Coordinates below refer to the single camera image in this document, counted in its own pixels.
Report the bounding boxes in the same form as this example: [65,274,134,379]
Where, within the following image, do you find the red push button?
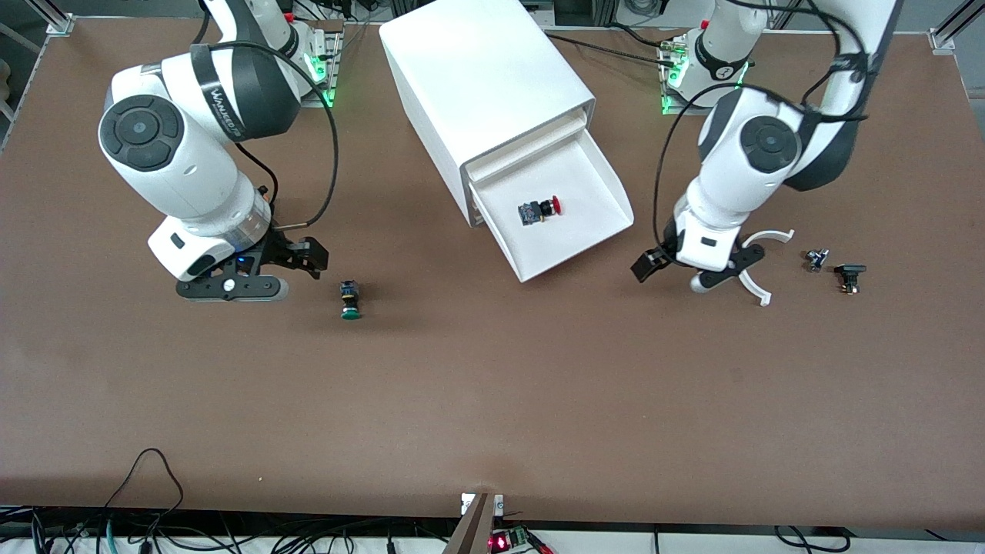
[517,196,563,228]

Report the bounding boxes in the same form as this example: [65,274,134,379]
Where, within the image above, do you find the white curved plastic arc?
[735,229,796,307]

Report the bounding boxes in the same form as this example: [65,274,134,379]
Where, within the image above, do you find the circuit board with red light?
[490,526,555,554]

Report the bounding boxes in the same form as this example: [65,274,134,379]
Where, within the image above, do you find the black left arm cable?
[651,0,872,249]

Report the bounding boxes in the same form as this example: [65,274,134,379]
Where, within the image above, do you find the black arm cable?
[651,0,872,249]
[196,40,340,229]

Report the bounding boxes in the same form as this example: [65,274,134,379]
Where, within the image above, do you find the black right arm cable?
[196,40,340,229]

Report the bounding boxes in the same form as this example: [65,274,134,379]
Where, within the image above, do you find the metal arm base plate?
[296,31,344,108]
[659,35,724,118]

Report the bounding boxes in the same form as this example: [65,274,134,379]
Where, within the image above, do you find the black cable on table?
[539,29,684,68]

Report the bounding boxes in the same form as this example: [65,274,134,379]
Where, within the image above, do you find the black looped cable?
[102,449,185,533]

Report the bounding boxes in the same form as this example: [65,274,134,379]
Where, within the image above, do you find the black cable bundle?
[0,504,462,554]

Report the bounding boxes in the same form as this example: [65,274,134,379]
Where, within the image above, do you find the grey camera post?
[442,492,505,554]

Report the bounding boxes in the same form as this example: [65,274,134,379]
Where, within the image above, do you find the aluminium frame profile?
[929,0,985,55]

